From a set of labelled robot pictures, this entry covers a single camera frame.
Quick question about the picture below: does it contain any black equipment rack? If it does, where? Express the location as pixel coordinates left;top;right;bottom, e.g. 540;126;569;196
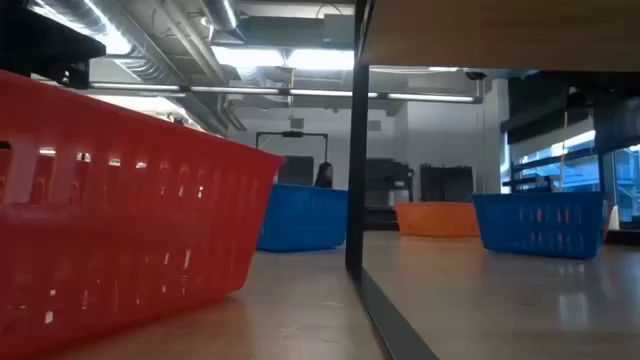
368;157;416;231

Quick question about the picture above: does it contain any black background camera gantry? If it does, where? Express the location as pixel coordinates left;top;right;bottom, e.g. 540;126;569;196
255;130;330;187

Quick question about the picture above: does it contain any long ceiling light bar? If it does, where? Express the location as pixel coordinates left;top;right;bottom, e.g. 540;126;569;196
89;81;485;105

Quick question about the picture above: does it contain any black slatted crate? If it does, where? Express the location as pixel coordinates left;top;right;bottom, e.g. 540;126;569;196
419;163;475;204

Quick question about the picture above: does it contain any blue plastic basket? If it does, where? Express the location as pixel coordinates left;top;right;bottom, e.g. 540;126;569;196
256;182;350;253
471;191;609;261

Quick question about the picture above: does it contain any person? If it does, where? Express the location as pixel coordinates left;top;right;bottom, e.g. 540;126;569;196
313;160;335;190

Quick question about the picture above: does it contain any grey rectangular ceiling duct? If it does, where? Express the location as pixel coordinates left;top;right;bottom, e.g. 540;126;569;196
234;13;356;50

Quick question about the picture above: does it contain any large silver ventilation duct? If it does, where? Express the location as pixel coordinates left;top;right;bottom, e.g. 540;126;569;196
27;0;189;86

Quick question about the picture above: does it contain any small silver ventilation duct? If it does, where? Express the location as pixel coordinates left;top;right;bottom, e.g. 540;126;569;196
199;0;242;32

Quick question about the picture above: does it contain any bright ceiling light panel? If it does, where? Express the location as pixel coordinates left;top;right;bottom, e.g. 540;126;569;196
209;45;357;72

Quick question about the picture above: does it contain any thin yellow hanging cable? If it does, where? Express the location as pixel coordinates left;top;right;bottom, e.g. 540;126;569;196
480;79;487;194

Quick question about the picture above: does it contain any window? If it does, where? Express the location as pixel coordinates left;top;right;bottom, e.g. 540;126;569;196
509;128;640;224

